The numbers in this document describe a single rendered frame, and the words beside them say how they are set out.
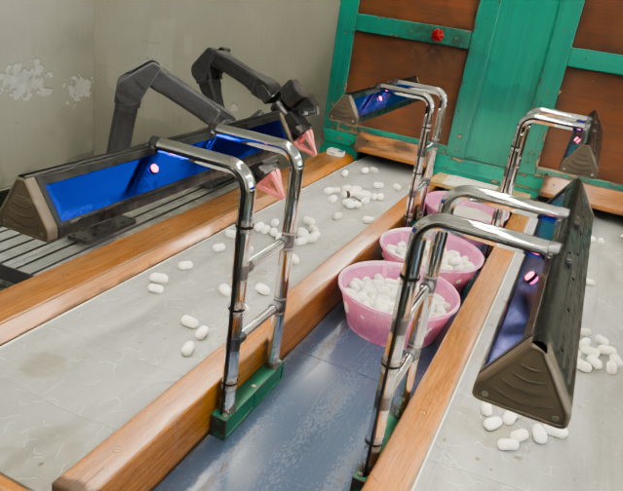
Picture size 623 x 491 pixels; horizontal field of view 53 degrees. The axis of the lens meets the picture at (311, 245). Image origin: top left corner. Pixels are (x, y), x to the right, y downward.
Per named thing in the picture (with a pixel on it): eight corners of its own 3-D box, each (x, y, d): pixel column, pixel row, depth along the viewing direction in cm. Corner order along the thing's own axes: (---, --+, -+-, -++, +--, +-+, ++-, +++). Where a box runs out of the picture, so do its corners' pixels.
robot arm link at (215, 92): (240, 154, 214) (217, 58, 208) (228, 157, 209) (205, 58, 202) (226, 157, 217) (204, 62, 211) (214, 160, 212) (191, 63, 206)
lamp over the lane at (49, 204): (-4, 226, 72) (-8, 167, 70) (258, 141, 126) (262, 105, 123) (48, 245, 70) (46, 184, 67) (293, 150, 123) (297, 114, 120)
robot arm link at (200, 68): (286, 84, 198) (216, 40, 207) (270, 86, 191) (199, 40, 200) (272, 118, 204) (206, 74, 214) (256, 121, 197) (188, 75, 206)
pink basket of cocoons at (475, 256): (374, 296, 150) (382, 260, 146) (372, 252, 175) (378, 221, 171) (484, 312, 150) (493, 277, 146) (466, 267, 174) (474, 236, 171)
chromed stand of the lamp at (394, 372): (347, 497, 90) (407, 209, 72) (390, 422, 107) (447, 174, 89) (477, 555, 83) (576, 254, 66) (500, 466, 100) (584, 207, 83)
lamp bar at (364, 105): (327, 119, 155) (330, 90, 153) (400, 94, 209) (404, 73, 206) (356, 126, 153) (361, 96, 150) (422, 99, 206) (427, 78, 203)
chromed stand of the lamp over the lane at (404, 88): (344, 232, 186) (369, 82, 169) (367, 214, 203) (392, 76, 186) (404, 249, 180) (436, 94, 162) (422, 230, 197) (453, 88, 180)
